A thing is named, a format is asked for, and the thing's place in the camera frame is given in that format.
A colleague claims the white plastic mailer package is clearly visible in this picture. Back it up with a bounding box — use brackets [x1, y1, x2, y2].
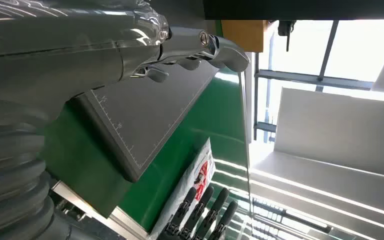
[148, 137, 217, 240]

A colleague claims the black weighing device with column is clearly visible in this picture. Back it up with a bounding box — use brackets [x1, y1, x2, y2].
[66, 0, 384, 184]

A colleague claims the green conveyor belt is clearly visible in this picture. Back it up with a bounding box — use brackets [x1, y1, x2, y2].
[51, 67, 253, 240]

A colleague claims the green table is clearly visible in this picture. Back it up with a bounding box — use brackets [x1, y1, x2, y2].
[41, 99, 133, 220]

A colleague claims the brown cardboard box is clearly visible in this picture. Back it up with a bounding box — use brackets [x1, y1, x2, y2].
[221, 19, 270, 53]

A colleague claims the black remote controller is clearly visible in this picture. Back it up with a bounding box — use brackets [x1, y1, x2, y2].
[277, 19, 298, 53]

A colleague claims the grey window frame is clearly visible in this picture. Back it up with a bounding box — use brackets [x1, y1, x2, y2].
[253, 19, 375, 143]

